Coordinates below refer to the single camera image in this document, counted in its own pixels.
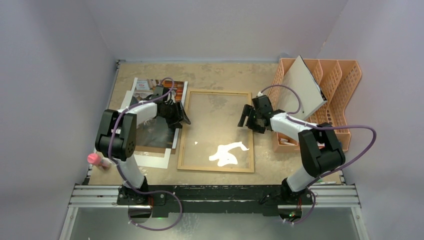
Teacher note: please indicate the aluminium rail base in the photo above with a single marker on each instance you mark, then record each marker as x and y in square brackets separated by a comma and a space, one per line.
[215, 199]

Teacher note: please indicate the white mat board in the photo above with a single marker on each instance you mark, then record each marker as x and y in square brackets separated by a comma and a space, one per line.
[153, 161]

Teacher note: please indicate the light wooden picture frame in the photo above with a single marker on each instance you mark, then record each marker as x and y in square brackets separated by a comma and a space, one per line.
[213, 141]

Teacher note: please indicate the pink bottle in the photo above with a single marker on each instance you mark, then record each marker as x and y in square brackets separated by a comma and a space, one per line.
[98, 161]

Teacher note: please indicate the cat and books photo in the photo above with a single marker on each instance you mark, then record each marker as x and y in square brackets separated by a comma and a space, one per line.
[154, 132]

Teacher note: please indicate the brown cardboard backing board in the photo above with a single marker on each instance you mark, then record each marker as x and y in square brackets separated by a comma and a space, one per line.
[149, 149]

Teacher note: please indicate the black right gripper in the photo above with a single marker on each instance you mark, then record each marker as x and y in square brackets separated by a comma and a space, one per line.
[253, 117]

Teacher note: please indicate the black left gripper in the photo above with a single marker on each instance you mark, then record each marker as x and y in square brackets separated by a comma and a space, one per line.
[174, 122]

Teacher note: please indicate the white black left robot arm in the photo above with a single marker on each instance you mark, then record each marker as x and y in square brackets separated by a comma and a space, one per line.
[117, 134]

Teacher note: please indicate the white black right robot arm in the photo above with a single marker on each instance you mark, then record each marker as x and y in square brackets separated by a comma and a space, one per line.
[320, 149]

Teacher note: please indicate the orange plastic desk organizer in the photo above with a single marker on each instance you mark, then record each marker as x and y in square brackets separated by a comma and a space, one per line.
[338, 80]

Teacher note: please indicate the grey white board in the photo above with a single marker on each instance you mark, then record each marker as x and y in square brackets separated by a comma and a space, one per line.
[304, 91]

